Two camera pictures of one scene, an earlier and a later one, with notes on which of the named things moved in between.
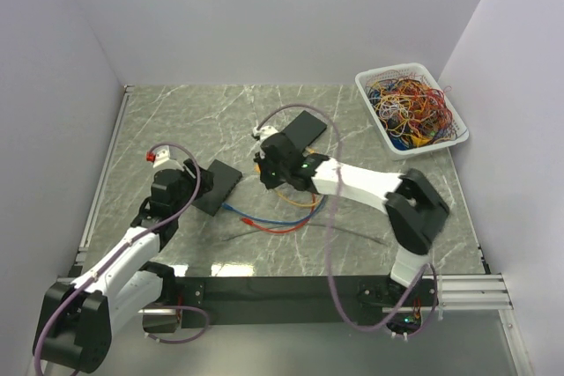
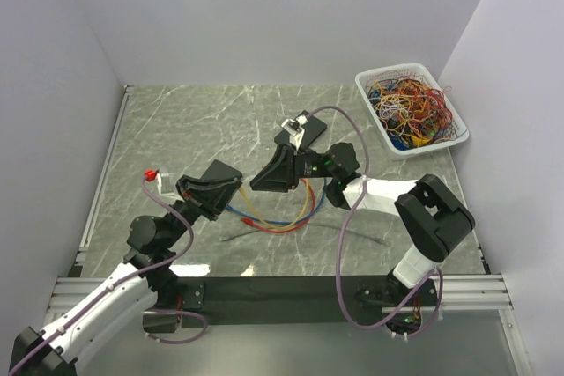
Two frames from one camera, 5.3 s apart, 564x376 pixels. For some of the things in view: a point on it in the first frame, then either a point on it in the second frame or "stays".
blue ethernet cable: [226, 205] stays
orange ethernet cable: [257, 169] to [257, 215]
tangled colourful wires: [411, 108] stays
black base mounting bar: [300, 301] stays
